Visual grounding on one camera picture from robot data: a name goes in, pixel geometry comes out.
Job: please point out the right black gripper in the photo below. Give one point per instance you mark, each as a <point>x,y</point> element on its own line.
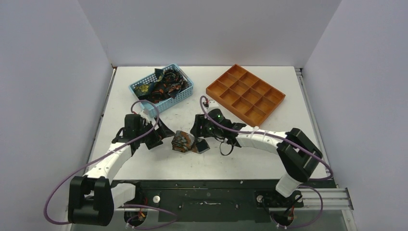
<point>197,126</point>

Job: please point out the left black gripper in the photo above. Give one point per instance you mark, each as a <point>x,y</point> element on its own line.
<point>162,132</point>

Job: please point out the orange floral necktie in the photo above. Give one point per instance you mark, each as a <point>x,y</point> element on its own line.
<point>184,142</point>

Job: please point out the orange wooden compartment tray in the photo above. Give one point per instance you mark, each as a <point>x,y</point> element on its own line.
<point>245,95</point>

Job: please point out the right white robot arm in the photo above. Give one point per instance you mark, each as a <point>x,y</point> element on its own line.
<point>299,155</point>

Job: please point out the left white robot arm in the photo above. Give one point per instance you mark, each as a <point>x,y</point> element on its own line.
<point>92,198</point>

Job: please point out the light blue plastic basket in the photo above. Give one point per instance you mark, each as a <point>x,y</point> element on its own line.
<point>166,104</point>

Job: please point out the dark tie with yellow flowers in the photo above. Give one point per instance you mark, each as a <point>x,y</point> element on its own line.
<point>144,91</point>

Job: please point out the black tie with orange swirls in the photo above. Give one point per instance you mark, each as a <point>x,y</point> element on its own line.
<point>168,85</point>

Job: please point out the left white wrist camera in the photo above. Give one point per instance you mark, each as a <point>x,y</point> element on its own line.
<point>144,112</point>

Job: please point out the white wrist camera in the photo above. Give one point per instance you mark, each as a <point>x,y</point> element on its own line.
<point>212,105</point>
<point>144,112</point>

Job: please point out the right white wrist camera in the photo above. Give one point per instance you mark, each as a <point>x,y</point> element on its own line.
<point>212,105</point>

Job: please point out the black metal base plate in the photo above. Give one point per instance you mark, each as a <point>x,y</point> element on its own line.
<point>206,200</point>

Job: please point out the aluminium frame rail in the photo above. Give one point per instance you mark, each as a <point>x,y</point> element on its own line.
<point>347,214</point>

